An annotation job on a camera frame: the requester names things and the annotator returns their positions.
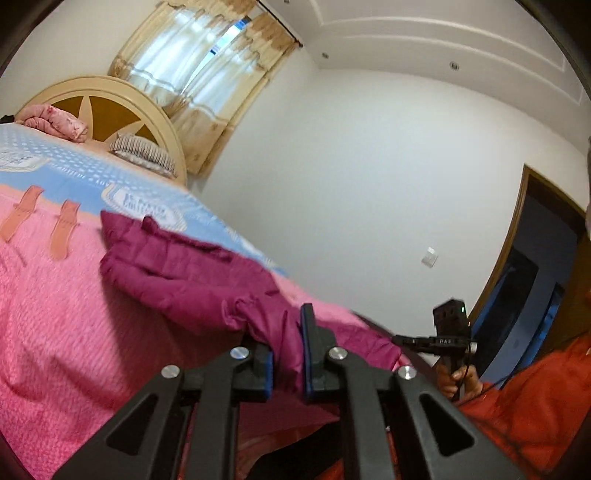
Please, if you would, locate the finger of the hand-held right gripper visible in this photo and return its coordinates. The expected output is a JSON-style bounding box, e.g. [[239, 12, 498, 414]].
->
[[392, 335, 434, 350]]

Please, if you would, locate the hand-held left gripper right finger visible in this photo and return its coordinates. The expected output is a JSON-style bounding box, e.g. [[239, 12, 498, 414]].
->
[[300, 303, 528, 480]]

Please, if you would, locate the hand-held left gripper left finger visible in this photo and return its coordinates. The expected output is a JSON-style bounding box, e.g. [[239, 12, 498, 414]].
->
[[52, 339, 274, 480]]

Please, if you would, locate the magenta quilted down jacket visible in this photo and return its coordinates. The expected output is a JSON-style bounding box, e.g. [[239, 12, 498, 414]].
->
[[99, 210, 403, 407]]

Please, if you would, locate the person's right hand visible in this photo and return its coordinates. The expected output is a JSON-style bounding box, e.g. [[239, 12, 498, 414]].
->
[[436, 362, 482, 401]]

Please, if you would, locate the person's orange clothing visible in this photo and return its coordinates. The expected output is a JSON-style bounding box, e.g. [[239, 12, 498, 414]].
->
[[185, 335, 591, 480]]

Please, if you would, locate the bed with pink blue sheet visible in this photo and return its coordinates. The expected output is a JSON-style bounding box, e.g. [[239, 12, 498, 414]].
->
[[0, 122, 416, 480]]

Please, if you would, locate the striped pillow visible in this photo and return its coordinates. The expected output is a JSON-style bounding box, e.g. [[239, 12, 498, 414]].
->
[[109, 134, 178, 178]]

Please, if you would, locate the beige patterned window curtain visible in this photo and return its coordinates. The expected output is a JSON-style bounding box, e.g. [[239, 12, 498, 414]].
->
[[173, 11, 300, 176], [108, 0, 222, 109]]

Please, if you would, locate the cream wooden headboard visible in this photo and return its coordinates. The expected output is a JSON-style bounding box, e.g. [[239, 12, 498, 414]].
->
[[16, 76, 188, 185]]

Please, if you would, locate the folded pink floral blanket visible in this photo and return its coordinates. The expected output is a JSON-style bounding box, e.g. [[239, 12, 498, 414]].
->
[[16, 104, 88, 141]]

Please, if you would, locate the window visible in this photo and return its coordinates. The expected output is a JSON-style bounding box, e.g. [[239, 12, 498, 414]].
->
[[210, 18, 254, 55]]

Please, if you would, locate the black cable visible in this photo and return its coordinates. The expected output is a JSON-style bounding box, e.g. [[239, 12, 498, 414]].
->
[[462, 362, 522, 398]]

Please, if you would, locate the brown wooden door frame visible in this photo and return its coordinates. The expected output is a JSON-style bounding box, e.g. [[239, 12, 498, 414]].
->
[[466, 164, 591, 379]]

